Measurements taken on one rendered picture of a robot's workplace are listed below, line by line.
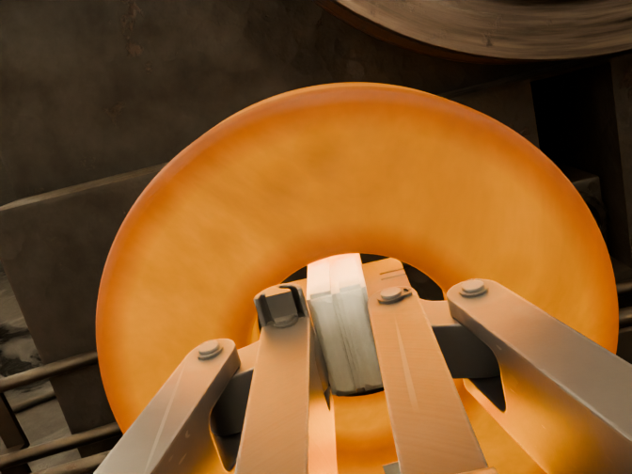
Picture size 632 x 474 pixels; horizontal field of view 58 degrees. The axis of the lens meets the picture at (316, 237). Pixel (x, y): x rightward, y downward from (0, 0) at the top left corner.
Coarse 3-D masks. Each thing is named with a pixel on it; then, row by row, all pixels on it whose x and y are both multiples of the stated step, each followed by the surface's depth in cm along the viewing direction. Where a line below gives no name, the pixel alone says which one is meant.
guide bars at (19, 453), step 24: (408, 264) 46; (624, 288) 44; (72, 360) 48; (96, 360) 48; (0, 384) 49; (24, 384) 49; (0, 408) 50; (0, 432) 51; (96, 432) 48; (120, 432) 48; (0, 456) 49; (24, 456) 48
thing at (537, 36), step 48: (336, 0) 33; (384, 0) 33; (432, 0) 33; (480, 0) 33; (528, 0) 33; (576, 0) 33; (624, 0) 33; (480, 48) 33; (528, 48) 33; (576, 48) 33; (624, 48) 33
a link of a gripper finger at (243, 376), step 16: (304, 288) 17; (240, 352) 14; (256, 352) 14; (320, 352) 14; (240, 368) 13; (320, 368) 14; (240, 384) 13; (224, 400) 13; (240, 400) 13; (224, 416) 13; (240, 416) 13; (224, 432) 13
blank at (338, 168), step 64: (256, 128) 15; (320, 128) 15; (384, 128) 15; (448, 128) 15; (192, 192) 15; (256, 192) 15; (320, 192) 15; (384, 192) 15; (448, 192) 15; (512, 192) 15; (576, 192) 15; (128, 256) 16; (192, 256) 16; (256, 256) 16; (320, 256) 16; (448, 256) 16; (512, 256) 16; (576, 256) 16; (128, 320) 16; (192, 320) 16; (256, 320) 19; (576, 320) 16; (128, 384) 17; (384, 448) 18; (512, 448) 18
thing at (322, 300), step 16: (320, 272) 15; (320, 288) 14; (320, 304) 14; (336, 304) 14; (320, 320) 14; (336, 320) 14; (320, 336) 14; (336, 336) 14; (336, 352) 14; (336, 368) 15; (352, 368) 15; (336, 384) 15; (352, 384) 15
